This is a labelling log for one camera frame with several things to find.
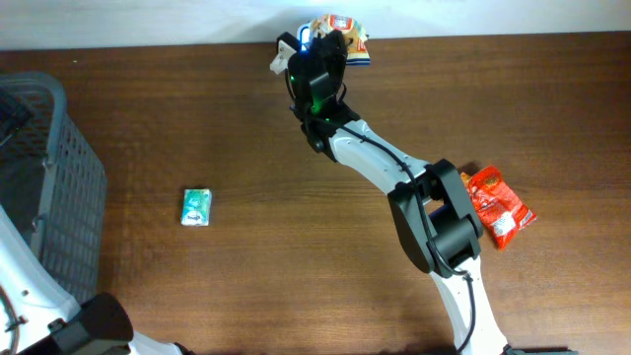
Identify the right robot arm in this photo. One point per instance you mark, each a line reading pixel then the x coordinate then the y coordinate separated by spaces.
pixel 435 221

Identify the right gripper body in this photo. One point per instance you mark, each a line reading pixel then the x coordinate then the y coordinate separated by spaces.
pixel 333 66

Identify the teal tissue pack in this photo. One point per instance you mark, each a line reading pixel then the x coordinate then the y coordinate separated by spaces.
pixel 196 207

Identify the white barcode scanner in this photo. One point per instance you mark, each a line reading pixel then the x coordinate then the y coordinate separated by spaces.
pixel 304 36

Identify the cream snack bag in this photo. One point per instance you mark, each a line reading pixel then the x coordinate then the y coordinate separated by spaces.
pixel 353 33

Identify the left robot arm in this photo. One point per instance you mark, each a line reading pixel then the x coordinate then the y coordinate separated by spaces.
pixel 39 317

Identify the red snack bag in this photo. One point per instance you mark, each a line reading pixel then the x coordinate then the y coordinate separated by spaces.
pixel 498 207

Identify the grey plastic mesh basket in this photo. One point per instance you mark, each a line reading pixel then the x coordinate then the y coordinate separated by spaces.
pixel 53 185

